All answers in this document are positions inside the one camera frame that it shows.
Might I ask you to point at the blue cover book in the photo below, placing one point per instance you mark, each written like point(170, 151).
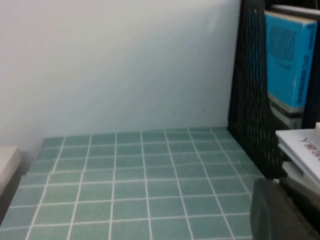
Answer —
point(285, 62)

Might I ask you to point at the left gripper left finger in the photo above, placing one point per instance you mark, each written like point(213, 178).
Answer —
point(270, 215)

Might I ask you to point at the beige box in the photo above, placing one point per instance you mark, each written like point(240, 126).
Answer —
point(7, 165)

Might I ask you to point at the green checkered tablecloth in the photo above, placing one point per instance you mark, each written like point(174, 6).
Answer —
point(125, 187)

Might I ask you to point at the black mesh book holder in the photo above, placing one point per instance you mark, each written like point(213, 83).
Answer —
point(250, 100)

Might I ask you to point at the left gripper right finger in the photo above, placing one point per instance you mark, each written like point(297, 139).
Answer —
point(302, 205)

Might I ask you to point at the white AgileX brochure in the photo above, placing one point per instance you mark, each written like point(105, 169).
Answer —
point(297, 147)

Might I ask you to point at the white book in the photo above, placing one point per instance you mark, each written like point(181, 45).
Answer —
point(295, 171)

